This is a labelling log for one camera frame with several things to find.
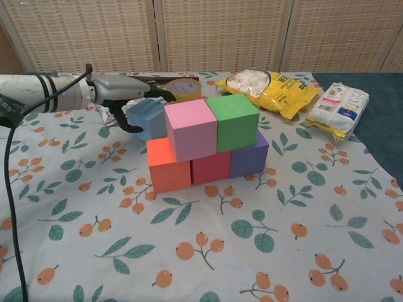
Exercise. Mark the red foam cube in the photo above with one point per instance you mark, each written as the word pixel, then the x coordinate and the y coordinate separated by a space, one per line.
pixel 211 168

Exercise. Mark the pink foam cube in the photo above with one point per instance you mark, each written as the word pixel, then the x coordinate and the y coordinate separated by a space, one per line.
pixel 192 132

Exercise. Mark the orange foam cube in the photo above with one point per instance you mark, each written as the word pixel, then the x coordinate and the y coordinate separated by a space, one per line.
pixel 170 173

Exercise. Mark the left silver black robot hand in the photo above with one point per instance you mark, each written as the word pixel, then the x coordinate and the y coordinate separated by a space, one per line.
pixel 119 88

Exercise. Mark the green foam cube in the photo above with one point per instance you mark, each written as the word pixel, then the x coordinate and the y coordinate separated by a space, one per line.
pixel 237 126

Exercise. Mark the bamboo folding screen panel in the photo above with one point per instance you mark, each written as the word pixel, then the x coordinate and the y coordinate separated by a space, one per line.
pixel 340 34
pixel 88 34
pixel 395 59
pixel 9 56
pixel 220 34

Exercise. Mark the yellow packing tape roll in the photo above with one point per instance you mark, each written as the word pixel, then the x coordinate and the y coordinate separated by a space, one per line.
pixel 185 89

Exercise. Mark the white yellow-edged snack pack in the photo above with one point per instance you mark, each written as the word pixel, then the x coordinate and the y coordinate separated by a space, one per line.
pixel 340 110

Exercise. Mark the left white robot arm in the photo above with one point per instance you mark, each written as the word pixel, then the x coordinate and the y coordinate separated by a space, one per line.
pixel 28 88

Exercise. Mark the yellow marshmallow bag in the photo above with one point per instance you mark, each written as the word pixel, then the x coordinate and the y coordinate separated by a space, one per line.
pixel 283 94

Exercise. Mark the purple foam cube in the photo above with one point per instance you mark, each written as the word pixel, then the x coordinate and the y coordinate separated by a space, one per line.
pixel 248 160

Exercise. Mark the blue foam cube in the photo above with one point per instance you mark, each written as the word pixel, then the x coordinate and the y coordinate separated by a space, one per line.
pixel 143 111

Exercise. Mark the floral print tablecloth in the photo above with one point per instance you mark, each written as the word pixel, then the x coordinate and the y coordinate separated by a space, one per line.
pixel 126 251

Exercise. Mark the dark red folded fan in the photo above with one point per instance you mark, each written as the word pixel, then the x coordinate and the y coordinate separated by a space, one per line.
pixel 176 78

